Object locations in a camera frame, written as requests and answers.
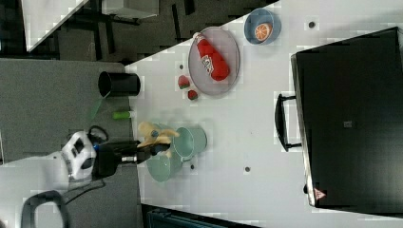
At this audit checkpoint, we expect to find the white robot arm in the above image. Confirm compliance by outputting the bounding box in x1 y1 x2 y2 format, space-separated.
1 131 171 228

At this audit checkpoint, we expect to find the blue bowl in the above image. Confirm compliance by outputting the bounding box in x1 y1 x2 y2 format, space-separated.
244 9 281 45

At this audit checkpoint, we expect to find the green perforated colander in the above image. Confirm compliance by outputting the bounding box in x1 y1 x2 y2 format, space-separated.
146 125 182 182

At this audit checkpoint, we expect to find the yellow plush peeled banana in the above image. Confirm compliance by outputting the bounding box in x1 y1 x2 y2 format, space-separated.
137 122 179 153

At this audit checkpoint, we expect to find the black toaster oven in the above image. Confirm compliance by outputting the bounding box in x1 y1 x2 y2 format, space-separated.
290 27 403 218

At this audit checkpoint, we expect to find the green marker pen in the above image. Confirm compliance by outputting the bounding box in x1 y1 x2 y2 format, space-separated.
112 111 134 120

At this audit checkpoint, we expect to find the orange slice toy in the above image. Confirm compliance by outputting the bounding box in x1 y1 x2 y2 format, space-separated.
255 23 273 42

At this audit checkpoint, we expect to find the black cylinder cup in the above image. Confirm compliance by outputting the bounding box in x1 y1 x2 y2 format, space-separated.
98 71 141 98

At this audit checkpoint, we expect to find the small red strawberry toy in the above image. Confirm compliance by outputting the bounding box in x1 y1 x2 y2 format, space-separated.
187 89 199 101

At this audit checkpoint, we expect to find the grey round plate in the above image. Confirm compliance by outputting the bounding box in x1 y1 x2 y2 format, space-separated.
188 27 240 96

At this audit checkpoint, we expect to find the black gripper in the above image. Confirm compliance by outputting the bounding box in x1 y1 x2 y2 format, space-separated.
93 141 170 180

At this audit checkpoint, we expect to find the large red strawberry toy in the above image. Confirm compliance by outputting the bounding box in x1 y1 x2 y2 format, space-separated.
178 75 190 89

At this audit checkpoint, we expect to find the red ketchup bottle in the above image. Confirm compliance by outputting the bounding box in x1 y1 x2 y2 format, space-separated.
193 32 230 82

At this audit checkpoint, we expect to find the green mug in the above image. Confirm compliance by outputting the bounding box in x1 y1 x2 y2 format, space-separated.
173 126 207 162

